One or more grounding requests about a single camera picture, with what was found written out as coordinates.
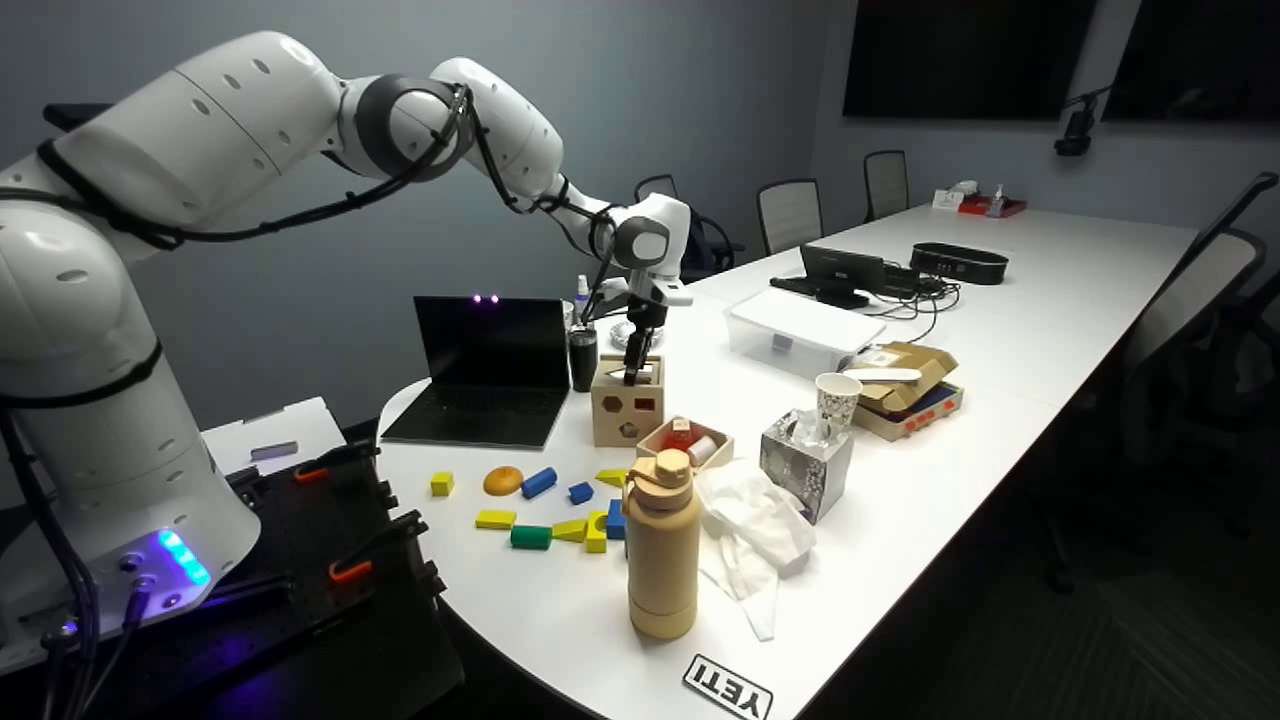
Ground patterned paper cup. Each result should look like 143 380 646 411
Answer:
811 369 868 445

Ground YETI sticker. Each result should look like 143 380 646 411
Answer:
681 646 781 720

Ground long blue block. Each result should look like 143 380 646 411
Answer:
515 462 566 505

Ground wooden sliding box lid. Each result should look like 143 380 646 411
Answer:
592 346 670 385

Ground grey office chair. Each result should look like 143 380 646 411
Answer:
861 148 916 222
1116 173 1280 402
633 168 683 205
755 176 828 257

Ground black orange-handled clamp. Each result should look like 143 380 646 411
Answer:
286 445 385 490
319 511 432 592

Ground flat orange printed box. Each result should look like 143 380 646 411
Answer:
853 380 969 445

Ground black laptop with cables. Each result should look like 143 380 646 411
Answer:
768 239 953 312

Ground black oval speaker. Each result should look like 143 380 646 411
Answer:
910 239 1013 286

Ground open cardboard box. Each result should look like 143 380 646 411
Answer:
841 338 965 417

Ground black mounted room camera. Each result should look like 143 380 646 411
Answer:
1054 83 1116 160

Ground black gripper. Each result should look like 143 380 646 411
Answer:
616 295 674 392

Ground small spray bottle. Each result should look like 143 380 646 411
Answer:
568 266 602 335

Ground white board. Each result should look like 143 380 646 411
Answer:
196 392 353 479

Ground black wall television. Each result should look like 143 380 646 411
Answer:
841 0 1099 123
1099 0 1280 133

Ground tangled desk cables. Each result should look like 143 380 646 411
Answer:
864 283 965 350

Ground small wooden tray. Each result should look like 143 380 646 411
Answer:
633 411 740 474

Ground grey marbled tissue box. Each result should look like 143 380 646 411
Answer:
755 402 855 528

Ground orange round block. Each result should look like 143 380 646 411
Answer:
480 459 529 501

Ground wooden shape sorting box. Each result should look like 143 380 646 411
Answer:
590 346 670 450

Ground red flat item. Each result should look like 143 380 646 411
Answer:
955 187 1031 222

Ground tan insulated water bottle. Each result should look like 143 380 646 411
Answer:
620 445 703 646

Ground crumpled white plastic bag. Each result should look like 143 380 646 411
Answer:
694 471 819 646

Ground black backpack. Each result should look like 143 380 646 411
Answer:
683 210 740 286

